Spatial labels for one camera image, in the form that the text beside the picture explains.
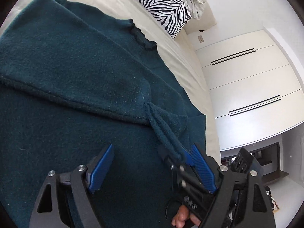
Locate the beige padded headboard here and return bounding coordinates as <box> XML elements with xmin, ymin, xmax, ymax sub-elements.
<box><xmin>182</xmin><ymin>0</ymin><xmax>218</xmax><ymax>35</ymax></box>

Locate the dark wooden desk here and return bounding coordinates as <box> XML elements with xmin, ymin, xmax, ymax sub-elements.
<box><xmin>220</xmin><ymin>142</ymin><xmax>289</xmax><ymax>187</ymax></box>

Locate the person's right hand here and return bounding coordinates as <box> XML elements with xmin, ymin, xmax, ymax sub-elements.
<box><xmin>171</xmin><ymin>205</ymin><xmax>201</xmax><ymax>228</ymax></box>

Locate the dark teal knit sweater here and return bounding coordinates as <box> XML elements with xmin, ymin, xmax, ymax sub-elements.
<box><xmin>1</xmin><ymin>0</ymin><xmax>206</xmax><ymax>227</ymax></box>

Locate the zebra print pillow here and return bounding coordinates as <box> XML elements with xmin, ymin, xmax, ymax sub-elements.
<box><xmin>137</xmin><ymin>0</ymin><xmax>192</xmax><ymax>39</ymax></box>

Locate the white wardrobe with black handles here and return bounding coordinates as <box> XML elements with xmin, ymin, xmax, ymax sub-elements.
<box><xmin>196</xmin><ymin>30</ymin><xmax>303</xmax><ymax>151</ymax></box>

